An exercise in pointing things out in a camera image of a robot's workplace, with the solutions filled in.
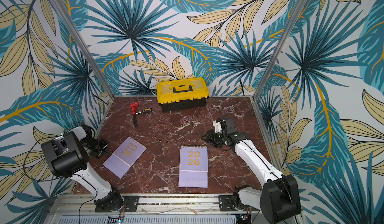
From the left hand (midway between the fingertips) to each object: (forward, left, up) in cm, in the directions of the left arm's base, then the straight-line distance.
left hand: (112, 152), depth 89 cm
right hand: (+3, -54, +13) cm, 55 cm away
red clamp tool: (+37, -3, -1) cm, 37 cm away
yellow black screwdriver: (+32, -16, 0) cm, 36 cm away
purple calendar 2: (-9, -49, +4) cm, 50 cm away
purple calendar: (-2, -8, -1) cm, 8 cm away
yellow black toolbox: (+35, -38, +14) cm, 54 cm away
